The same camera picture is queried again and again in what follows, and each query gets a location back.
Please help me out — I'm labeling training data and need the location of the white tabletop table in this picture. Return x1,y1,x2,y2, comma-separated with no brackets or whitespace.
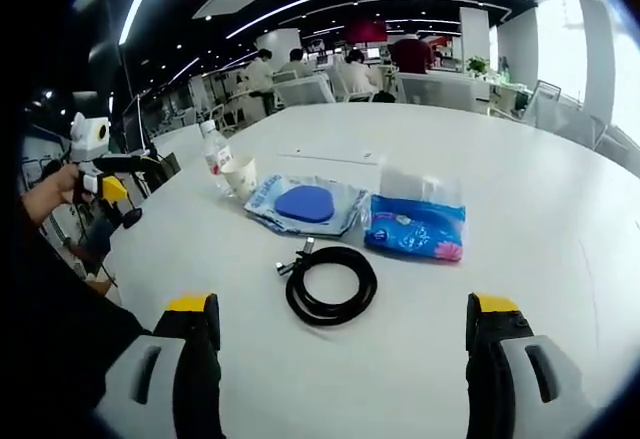
102,102,640,439

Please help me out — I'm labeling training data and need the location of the white mesh office chair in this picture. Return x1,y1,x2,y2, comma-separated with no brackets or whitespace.
272,72,337,109
537,103,608,152
396,72,432,105

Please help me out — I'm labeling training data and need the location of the black cable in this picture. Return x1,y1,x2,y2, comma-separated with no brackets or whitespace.
273,237,379,328

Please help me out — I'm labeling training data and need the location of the white paper cup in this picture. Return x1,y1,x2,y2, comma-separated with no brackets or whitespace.
219,156,259,203

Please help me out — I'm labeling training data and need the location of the red hanging banner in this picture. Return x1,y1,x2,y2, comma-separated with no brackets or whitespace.
346,18,390,45

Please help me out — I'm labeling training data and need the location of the person's left hand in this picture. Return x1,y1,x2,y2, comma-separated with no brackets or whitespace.
37,162,82,208

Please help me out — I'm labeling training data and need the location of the blue rounded pad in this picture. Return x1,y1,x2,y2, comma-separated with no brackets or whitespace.
273,184,335,224

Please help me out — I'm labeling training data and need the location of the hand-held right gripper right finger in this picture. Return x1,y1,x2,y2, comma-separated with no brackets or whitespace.
465,291,596,439

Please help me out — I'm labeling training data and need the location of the blue tissue pack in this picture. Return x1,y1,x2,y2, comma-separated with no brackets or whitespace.
363,194,469,264

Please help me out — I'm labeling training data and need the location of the clear plastic packet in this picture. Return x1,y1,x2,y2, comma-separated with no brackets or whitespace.
378,162,462,208

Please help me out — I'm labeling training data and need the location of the person's dark clothing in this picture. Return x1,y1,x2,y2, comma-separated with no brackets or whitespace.
0,193,151,439

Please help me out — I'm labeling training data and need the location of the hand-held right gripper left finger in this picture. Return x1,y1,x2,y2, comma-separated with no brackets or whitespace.
92,291,224,439

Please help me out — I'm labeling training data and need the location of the clear plastic bottle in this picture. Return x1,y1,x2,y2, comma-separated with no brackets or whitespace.
199,119,236,199

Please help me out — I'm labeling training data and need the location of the dark rounded object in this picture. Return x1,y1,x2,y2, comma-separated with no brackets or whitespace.
121,207,145,231

